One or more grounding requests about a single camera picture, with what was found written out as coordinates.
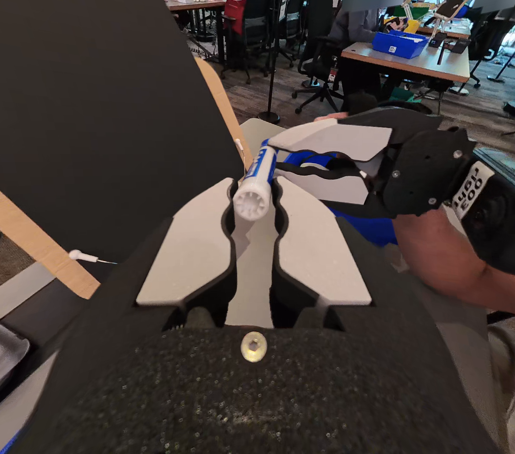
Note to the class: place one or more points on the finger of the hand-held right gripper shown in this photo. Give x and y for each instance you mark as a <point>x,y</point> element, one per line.
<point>342,138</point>
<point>342,190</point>

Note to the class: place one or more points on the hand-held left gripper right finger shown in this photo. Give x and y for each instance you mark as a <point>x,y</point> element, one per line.
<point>322,252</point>

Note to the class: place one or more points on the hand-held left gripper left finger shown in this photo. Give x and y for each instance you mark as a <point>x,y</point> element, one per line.
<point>189,252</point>

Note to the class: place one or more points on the blue whiteboard marker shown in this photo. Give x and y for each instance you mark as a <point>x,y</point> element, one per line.
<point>253,200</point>

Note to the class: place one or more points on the person's right forearm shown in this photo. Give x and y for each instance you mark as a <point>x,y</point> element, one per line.
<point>434,256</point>

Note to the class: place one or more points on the person's right hand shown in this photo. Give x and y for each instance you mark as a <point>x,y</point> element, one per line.
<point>334,117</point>

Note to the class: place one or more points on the black pole stand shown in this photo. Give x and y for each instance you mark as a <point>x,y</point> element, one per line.
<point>270,115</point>

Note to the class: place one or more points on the green bin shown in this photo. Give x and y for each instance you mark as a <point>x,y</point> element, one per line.
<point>406,94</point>

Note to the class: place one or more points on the black office chair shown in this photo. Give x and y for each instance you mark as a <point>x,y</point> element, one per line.
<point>318,59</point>
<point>253,11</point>

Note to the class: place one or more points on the wooden far table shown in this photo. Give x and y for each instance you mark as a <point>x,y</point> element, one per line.
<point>422,65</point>
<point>193,5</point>

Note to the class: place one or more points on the small blue bin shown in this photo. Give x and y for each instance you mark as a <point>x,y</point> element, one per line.
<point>398,45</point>

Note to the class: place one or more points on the red bin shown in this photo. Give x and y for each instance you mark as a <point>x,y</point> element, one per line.
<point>233,15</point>

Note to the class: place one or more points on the wood-framed black board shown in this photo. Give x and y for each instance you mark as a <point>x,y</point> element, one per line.
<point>100,99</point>

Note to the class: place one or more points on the dark grey flat case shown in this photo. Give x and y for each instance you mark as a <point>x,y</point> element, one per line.
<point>12,353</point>

